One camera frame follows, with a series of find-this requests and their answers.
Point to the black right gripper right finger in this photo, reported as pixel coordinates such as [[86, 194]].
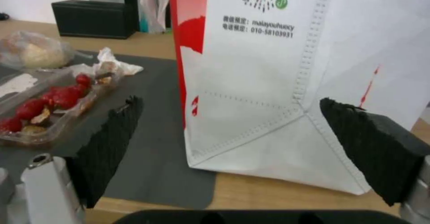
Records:
[[369, 146]]

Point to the translucent plastic bag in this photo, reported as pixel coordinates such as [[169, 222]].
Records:
[[153, 6]]

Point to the grey desk mat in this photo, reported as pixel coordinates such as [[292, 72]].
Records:
[[158, 138]]

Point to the white red takeout bag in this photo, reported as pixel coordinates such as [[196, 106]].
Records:
[[285, 83]]

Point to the clear bag with bread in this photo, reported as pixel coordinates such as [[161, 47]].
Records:
[[32, 49]]

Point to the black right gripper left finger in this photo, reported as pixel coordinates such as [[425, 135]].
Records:
[[100, 146]]

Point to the black leather box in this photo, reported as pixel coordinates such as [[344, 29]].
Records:
[[95, 18]]

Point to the crumpled white wrapper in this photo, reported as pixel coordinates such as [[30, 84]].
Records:
[[114, 64]]

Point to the clear plastic food tray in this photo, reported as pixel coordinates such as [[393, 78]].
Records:
[[43, 105]]

